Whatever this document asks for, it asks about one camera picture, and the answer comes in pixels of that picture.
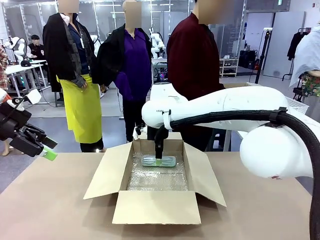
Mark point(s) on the white work desk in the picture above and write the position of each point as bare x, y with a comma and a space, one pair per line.
20, 68

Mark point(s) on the black bags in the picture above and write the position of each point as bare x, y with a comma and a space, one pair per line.
247, 58

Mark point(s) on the green glasses case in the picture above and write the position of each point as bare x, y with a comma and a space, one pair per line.
170, 161

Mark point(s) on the mannequin with purple shirt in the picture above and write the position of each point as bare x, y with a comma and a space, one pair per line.
135, 72

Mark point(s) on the computer tower with coloured fan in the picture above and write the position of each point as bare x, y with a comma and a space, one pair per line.
162, 74

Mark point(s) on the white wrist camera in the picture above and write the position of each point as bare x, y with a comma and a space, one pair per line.
33, 96
139, 130

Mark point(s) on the white shoe shelf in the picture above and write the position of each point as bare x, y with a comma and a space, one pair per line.
228, 66

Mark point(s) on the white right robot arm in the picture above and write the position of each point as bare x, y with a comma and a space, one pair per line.
250, 107

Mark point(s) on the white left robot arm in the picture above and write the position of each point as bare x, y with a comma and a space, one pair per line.
15, 106

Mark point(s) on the large cardboard box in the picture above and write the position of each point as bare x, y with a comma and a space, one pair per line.
155, 207

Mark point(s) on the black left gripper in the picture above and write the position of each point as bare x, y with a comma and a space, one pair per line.
17, 130

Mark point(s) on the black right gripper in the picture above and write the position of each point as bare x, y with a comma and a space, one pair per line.
152, 132

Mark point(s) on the figure in light grey shirt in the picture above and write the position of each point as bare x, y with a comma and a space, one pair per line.
310, 55

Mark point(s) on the black cap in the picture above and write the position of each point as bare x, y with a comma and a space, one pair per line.
25, 63

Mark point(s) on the person in maroon shirt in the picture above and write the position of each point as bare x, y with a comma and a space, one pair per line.
192, 62

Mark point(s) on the mannequin with yellow apron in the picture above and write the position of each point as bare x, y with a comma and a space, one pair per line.
80, 110

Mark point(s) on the seated person in dark jacket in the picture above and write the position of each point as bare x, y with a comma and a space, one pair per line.
37, 48

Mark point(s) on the white plastic basket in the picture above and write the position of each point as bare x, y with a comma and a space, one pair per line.
298, 105

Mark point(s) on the black tripod stand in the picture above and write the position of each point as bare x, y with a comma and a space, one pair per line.
262, 55

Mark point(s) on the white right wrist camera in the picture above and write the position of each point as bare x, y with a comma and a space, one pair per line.
139, 130

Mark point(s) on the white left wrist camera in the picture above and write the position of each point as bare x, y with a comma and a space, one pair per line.
33, 96

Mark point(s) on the grey plastic stool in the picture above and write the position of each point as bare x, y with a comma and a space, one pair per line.
221, 143

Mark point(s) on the clothes rack with black garment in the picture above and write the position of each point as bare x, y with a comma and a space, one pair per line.
296, 47

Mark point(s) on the clear bubble wrap sheet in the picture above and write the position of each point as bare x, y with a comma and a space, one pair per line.
157, 178

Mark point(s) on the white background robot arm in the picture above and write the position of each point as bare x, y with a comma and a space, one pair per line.
156, 42
18, 48

